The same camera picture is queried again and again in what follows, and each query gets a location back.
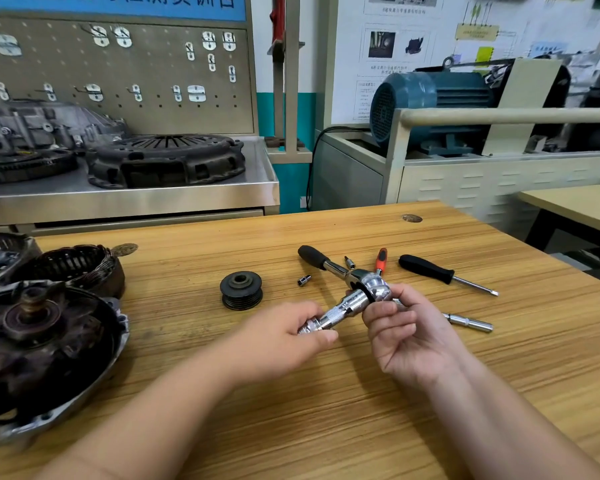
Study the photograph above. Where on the beige metal machine stand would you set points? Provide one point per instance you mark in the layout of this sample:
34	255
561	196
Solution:
460	187

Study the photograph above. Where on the person's right forearm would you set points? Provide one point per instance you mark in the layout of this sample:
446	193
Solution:
510	434

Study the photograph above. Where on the blue sign board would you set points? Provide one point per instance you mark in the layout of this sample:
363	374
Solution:
130	4

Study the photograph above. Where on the black clutch pressure plate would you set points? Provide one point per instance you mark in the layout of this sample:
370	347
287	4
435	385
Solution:
165	162

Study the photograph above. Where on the red clamp tool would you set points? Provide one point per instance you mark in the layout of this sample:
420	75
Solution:
278	19

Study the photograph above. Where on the white wall chart board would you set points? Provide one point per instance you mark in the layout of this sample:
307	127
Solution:
520	24

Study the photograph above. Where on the person's right thumb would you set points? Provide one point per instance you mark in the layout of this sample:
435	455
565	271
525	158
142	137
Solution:
405	297

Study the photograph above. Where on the black grooved pulley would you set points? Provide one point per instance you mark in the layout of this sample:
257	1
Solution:
241	290

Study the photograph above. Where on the beige belt guard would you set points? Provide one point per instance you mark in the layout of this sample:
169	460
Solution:
522	104

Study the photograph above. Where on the blue electric motor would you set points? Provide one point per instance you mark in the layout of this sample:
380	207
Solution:
425	102

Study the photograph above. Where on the small chrome bit adapter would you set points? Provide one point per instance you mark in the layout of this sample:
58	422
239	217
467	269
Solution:
350	262

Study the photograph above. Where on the person's right hand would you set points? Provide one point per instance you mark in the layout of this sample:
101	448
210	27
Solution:
420	344

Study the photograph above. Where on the black engine assembly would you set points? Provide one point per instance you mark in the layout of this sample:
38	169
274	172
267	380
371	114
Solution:
597	109

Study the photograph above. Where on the smooth chrome extension bar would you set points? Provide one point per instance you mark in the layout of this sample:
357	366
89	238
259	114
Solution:
467	322

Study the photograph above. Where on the person's right little finger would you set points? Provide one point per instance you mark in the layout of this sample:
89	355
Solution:
397	368

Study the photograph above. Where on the person's left thumb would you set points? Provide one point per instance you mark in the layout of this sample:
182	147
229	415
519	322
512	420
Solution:
317	338

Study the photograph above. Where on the row of metal pegboard hooks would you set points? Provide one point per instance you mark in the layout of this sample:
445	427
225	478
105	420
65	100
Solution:
100	37

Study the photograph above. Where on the person's left hand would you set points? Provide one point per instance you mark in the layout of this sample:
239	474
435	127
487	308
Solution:
275	344

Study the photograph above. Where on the person's left forearm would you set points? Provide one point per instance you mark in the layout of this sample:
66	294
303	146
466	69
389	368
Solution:
150	424

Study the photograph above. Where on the alternator housing with rotor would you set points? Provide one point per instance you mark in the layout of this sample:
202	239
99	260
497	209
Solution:
40	354

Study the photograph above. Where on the beige upright post frame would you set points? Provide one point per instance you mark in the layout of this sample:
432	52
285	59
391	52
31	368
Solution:
291	74

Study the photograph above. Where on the grey gearbox housing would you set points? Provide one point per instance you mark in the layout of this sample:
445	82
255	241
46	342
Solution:
40	125

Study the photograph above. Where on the alternator stator with copper windings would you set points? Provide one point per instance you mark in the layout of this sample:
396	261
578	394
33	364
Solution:
70	269

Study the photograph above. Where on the small chrome socket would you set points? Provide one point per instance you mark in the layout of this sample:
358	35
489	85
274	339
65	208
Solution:
304	280

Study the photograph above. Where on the wooden side table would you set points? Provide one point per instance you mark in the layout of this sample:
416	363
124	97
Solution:
575	207

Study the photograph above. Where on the person's right middle finger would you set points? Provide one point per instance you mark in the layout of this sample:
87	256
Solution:
390	332

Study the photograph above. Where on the beige pegboard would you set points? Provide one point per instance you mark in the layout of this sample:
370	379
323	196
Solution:
150	109

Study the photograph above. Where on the grey alternator end cover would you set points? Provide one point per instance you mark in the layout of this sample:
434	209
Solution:
2	252

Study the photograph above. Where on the chrome knurled extension bar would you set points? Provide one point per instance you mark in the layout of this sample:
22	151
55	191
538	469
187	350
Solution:
342	308

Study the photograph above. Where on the steel workbench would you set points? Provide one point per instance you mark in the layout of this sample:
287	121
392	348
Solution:
130	199

